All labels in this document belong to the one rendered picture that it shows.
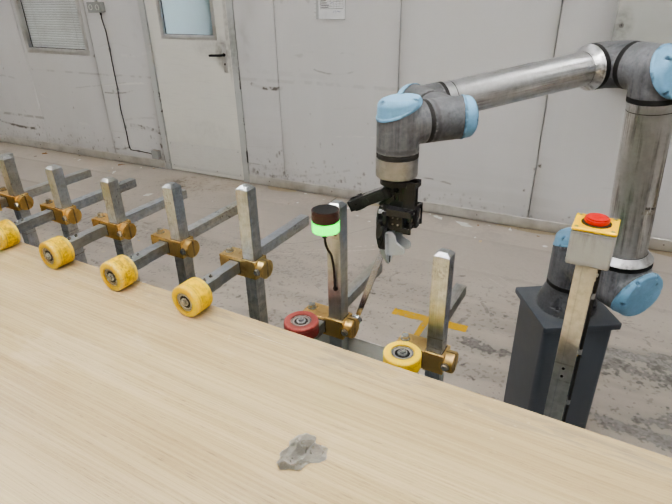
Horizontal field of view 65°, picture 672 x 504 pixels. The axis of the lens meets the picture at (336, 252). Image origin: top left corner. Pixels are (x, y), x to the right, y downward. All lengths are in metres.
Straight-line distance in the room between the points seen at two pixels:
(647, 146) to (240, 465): 1.20
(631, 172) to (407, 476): 1.00
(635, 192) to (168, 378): 1.23
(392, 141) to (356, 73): 2.98
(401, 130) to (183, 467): 0.73
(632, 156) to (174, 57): 4.09
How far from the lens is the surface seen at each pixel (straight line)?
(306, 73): 4.25
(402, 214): 1.14
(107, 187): 1.65
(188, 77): 4.95
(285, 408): 1.01
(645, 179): 1.57
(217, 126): 4.87
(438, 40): 3.82
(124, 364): 1.20
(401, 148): 1.10
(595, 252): 0.99
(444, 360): 1.21
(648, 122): 1.52
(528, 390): 2.04
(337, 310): 1.27
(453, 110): 1.14
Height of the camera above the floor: 1.60
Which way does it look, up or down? 27 degrees down
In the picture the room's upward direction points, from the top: 1 degrees counter-clockwise
